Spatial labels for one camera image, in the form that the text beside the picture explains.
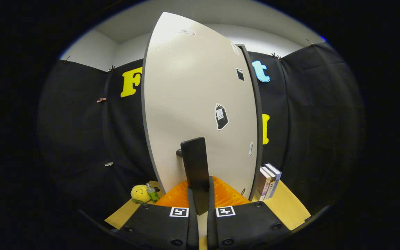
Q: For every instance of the black cloth clip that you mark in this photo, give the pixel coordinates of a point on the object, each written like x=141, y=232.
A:
x=111, y=68
x=275, y=56

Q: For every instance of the pale spine book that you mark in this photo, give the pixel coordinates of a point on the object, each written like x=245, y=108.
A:
x=271, y=185

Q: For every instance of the grey shoe cabinet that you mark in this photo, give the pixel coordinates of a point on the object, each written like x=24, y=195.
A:
x=259, y=132

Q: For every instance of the beige shoe cabinet door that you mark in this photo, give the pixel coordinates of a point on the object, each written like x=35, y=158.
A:
x=186, y=86

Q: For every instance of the brown cloth clip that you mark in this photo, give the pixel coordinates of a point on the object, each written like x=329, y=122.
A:
x=101, y=100

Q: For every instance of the black backdrop cloth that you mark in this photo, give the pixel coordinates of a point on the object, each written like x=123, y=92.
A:
x=75, y=139

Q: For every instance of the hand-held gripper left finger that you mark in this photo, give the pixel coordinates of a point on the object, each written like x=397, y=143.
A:
x=193, y=232

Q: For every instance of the yellow plush toy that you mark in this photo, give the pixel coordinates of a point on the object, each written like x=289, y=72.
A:
x=139, y=193

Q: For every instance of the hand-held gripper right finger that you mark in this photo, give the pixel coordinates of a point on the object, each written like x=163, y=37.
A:
x=212, y=232

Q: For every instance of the silver cloth clip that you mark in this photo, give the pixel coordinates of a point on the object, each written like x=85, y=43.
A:
x=108, y=164

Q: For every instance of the green label bottle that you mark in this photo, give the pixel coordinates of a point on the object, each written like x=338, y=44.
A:
x=152, y=195

